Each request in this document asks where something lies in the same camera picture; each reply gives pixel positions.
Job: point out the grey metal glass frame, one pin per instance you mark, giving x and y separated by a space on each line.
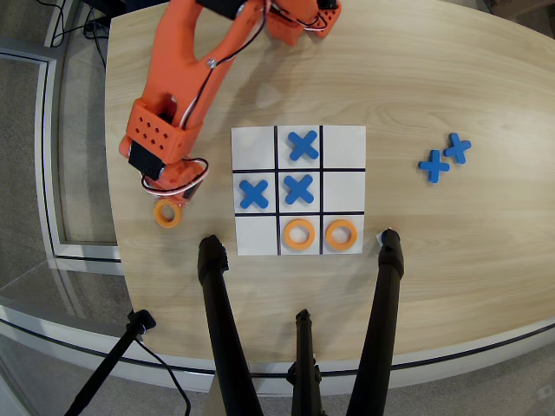
47 151

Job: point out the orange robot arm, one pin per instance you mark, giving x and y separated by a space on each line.
173 65

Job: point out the slim black stand pole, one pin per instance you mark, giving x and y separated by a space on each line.
108 364

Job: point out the thick black tripod leg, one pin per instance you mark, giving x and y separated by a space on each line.
221 320
379 320

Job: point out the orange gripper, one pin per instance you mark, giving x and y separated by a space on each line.
187 193

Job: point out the white tic-tac-toe grid sheet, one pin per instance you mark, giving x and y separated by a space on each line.
342 147

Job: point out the thin black tripod leg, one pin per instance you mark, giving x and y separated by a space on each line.
304 355

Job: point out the brown cardboard box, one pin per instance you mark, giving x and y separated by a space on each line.
516 6

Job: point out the blue foam cross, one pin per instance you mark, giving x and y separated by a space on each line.
456 147
303 145
433 165
254 193
298 189

